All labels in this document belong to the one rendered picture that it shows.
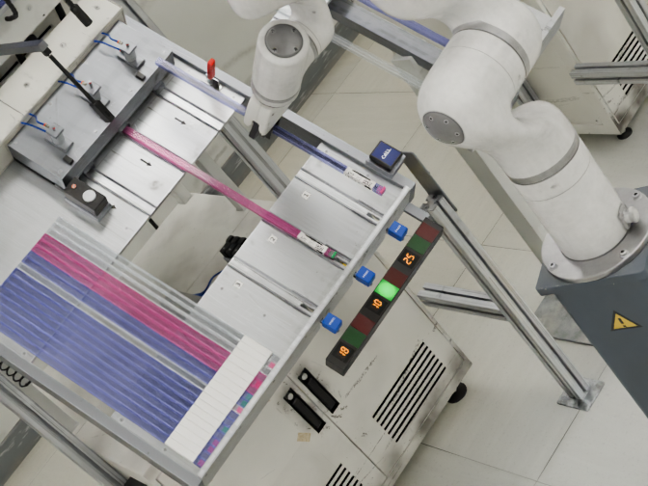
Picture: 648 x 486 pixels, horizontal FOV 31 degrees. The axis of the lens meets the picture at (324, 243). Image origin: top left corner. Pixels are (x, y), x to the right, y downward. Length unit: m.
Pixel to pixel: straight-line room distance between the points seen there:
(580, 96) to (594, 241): 1.35
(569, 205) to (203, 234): 1.27
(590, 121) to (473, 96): 1.61
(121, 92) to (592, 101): 1.33
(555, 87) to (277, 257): 1.21
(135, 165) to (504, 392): 1.06
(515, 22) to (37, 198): 1.03
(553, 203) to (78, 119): 0.96
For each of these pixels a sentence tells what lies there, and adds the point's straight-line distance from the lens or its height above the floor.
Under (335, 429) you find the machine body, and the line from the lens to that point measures 2.61.
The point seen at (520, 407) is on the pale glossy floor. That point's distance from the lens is 2.78.
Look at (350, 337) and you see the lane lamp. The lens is 2.14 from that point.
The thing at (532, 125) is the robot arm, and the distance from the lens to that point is 1.69.
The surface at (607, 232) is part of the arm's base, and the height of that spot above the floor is 0.74.
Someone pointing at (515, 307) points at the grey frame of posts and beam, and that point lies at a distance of 2.49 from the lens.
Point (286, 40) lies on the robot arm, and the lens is 1.90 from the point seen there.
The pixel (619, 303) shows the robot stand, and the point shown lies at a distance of 1.89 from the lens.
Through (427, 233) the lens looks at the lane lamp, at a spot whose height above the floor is 0.66.
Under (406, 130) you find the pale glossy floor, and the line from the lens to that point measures 3.91.
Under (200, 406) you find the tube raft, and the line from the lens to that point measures 2.09.
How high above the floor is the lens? 1.88
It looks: 30 degrees down
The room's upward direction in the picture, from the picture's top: 41 degrees counter-clockwise
